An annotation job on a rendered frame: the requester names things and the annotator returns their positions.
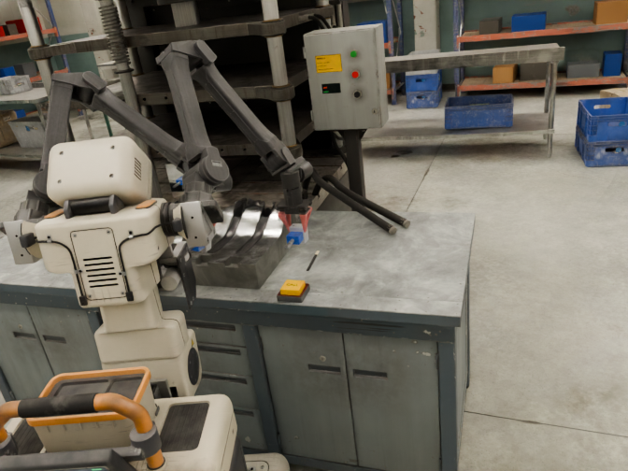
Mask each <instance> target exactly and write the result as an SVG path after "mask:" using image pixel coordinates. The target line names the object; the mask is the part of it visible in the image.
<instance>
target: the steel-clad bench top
mask: <svg viewBox="0 0 628 471"><path fill-rule="evenodd" d="M371 212H373V213H375V214H376V215H378V216H379V217H381V218H382V219H383V220H385V221H386V222H388V223H389V224H391V225H392V226H394V227H395V228H396V229H397V230H396V233H395V234H394V235H391V234H389V233H388V232H386V231H385V230H384V229H382V228H381V227H379V226H378V225H376V224H375V223H373V222H372V221H370V220H369V219H368V218H366V217H365V216H363V215H362V214H360V213H359V212H357V211H311V214H310V217H309V219H308V226H307V230H308V241H307V242H306V244H304V243H300V245H292V247H291V248H290V249H289V251H288V252H287V253H286V255H285V256H284V257H283V258H282V260H281V261H280V262H279V264H278V265H277V267H276V268H275V269H274V271H273V272H272V273H271V275H270V276H269V277H268V279H267V280H266V281H265V283H264V284H263V286H262V287H261V288H260V290H258V289H244V288H229V287H215V286H200V285H196V298H201V299H214V300H227V301H239V302H252V303H266V304H278V305H291V306H304V307H329V308H342V309H354V310H367V311H380V312H393V313H406V314H419V315H432V316H444V317H457V318H461V312H462V305H463V299H464V286H465V280H466V273H467V267H468V260H469V253H470V247H471V240H472V234H473V227H474V220H475V214H476V213H460V212H394V213H395V214H397V215H399V216H401V217H403V218H405V219H407V220H409V221H410V225H409V226H408V228H406V227H403V226H402V225H400V224H398V223H396V222H394V221H391V220H389V219H387V218H385V217H384V216H382V215H380V214H378V213H377V212H375V211H371ZM317 250H319V251H320V252H319V253H318V255H317V257H316V259H315V261H314V263H313V265H312V266H311V268H310V269H309V271H307V268H308V266H309V264H310V262H311V260H312V258H313V257H314V255H315V253H316V251H317ZM287 279H290V280H304V281H305V283H308V284H309V287H310V290H309V292H308V293H307V296H306V297H305V299H304V301H303V302H302V303H295V302H281V301H278V299H277V295H278V293H279V291H280V289H281V287H282V286H283V284H284V283H285V281H286V280H287ZM0 284H9V285H21V286H35V287H48V288H60V289H73V290H75V289H76V288H75V285H74V281H73V278H72V275H71V274H70V273H63V274H55V273H51V272H49V271H48V270H47V269H46V267H45V264H44V261H43V258H42V259H40V260H39V261H37V262H36V263H34V264H15V262H14V258H13V255H12V252H11V248H10V246H9V242H8V239H7V236H4V237H3V238H1V239H0ZM159 295H162V296H176V297H186V296H185V292H184V289H183V285H182V281H181V279H180V281H179V283H178V286H177V288H176V289H175V290H173V291H161V292H159Z"/></svg>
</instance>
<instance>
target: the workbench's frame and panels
mask: <svg viewBox="0 0 628 471"><path fill-rule="evenodd" d="M474 228H475V221H474V227H473V234H474ZM473 234H472V240H471V247H470V253H469V260H468V267H467V273H466V280H465V286H464V299H463V305H462V312H461V318H457V317H444V316H432V315H419V314H406V313H393V312H380V311H367V310H354V309H342V308H329V307H304V306H291V305H278V304H266V303H252V302H239V301H227V300H214V299H201V298H195V300H194V303H193V307H192V309H191V310H189V307H188V304H187V300H186V297H176V296H162V295H160V300H161V304H162V309H163V311H169V310H180V311H182V312H183V313H184V316H185V321H186V325H187V329H192V330H193V331H194V333H195V338H196V343H197V348H198V352H199V357H200V362H201V368H202V375H201V380H200V383H199V385H198V387H197V390H196V392H195V394H194V396H197V395H210V394H224V395H226V396H227V397H229V398H230V400H231V402H232V406H233V410H234V413H235V421H236V425H237V431H236V435H238V436H239V438H240V441H241V445H242V449H243V452H244V455H247V454H260V453H273V452H275V453H279V454H281V455H283V456H284V457H285V458H286V459H287V461H288V463H289V464H299V465H304V466H309V467H315V468H320V469H326V470H331V471H459V467H458V463H459V454H460V445H461V436H462V428H463V418H464V402H465V393H466V389H467V388H468V387H469V381H470V265H469V261H470V254H471V248H472V241H473ZM103 323H104V322H103V319H102V318H100V316H99V313H98V310H97V307H87V308H84V307H81V306H80V304H79V300H78V296H77V292H76V290H73V289H60V288H48V287H35V286H21V285H9V284H0V391H1V393H2V395H3V397H4V399H5V401H6V402H10V401H19V400H22V399H26V398H37V397H39V395H40V394H41V393H42V392H43V390H44V389H45V387H46V386H47V384H48V383H49V382H50V380H51V379H52V378H54V377H55V376H57V375H60V374H63V373H74V372H84V371H95V370H103V368H102V362H101V360H100V356H99V352H98V348H97V345H96V342H95V338H94V334H95V332H96V331H97V330H98V328H99V327H100V326H101V325H102V324H103Z"/></svg>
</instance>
